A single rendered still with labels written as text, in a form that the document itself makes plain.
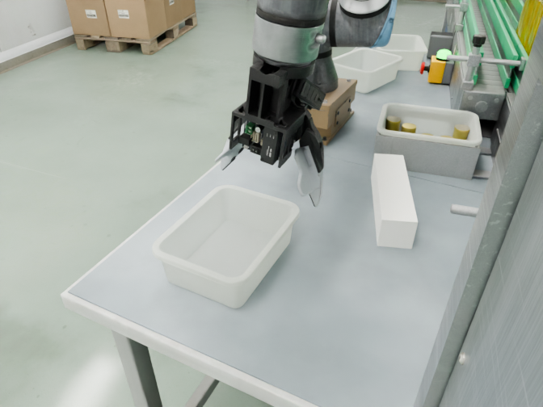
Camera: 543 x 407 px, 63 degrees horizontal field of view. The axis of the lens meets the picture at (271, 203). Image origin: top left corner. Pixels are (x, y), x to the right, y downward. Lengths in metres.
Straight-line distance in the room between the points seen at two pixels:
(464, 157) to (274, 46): 0.65
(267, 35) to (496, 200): 0.29
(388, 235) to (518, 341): 0.58
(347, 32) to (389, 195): 0.44
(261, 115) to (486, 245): 0.29
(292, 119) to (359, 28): 0.62
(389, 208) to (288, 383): 0.37
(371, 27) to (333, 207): 0.44
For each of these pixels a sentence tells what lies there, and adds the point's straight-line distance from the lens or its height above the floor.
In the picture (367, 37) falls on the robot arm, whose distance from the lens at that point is 1.14.
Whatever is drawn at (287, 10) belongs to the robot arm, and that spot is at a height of 1.18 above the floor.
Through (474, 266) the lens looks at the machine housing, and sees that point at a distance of 0.34.
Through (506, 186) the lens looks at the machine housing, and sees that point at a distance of 0.30.
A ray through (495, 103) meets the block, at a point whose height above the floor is 0.86.
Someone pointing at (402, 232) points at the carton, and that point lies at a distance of 0.82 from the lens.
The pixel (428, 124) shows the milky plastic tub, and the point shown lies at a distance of 1.19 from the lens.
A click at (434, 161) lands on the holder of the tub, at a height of 0.78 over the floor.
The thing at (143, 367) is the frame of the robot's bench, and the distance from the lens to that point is 0.94.
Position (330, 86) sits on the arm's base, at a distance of 1.19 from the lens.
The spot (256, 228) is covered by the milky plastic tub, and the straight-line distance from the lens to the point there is 0.85.
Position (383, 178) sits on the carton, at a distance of 0.91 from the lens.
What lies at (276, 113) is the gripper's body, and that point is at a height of 1.07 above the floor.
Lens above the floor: 1.28
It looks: 35 degrees down
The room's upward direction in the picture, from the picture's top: straight up
